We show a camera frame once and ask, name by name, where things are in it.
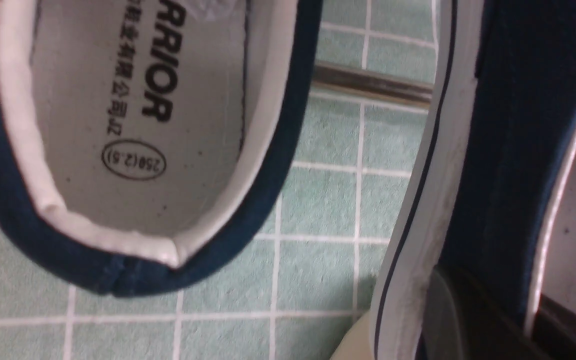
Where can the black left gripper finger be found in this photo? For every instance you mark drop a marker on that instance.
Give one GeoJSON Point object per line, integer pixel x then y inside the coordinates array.
{"type": "Point", "coordinates": [461, 323]}

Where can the navy canvas shoe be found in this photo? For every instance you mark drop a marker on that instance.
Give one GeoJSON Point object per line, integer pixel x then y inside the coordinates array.
{"type": "Point", "coordinates": [496, 153]}
{"type": "Point", "coordinates": [143, 143]}

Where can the metal shoe rack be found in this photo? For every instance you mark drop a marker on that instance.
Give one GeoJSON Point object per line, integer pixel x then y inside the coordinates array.
{"type": "Point", "coordinates": [371, 85]}

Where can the left cream slide slipper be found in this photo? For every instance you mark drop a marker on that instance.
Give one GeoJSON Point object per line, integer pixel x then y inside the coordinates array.
{"type": "Point", "coordinates": [356, 344]}

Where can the green checked table cloth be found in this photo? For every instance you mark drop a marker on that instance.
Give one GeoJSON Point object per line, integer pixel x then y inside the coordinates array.
{"type": "Point", "coordinates": [309, 272]}

